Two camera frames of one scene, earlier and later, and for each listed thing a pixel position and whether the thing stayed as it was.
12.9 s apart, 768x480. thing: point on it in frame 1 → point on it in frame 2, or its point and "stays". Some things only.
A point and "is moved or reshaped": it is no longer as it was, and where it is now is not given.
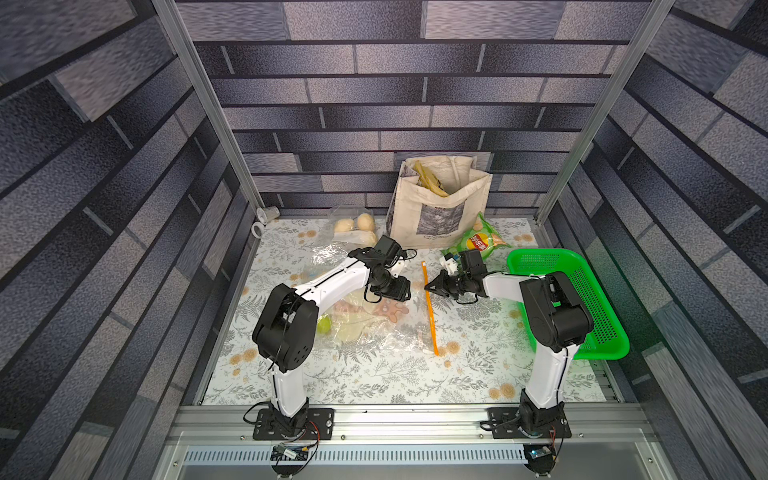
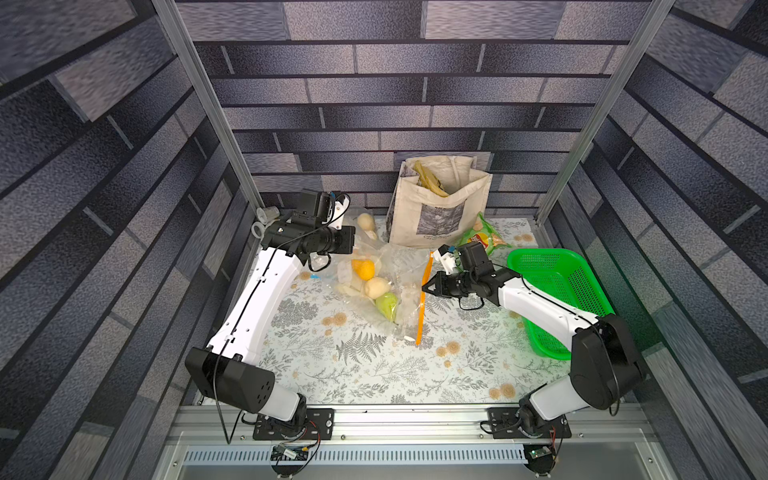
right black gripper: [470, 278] stays
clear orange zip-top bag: [361, 326] is moved or reshaped
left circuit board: [283, 452] stays
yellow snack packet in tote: [428, 180] stays
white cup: [264, 214] stays
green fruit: [324, 325] → [387, 303]
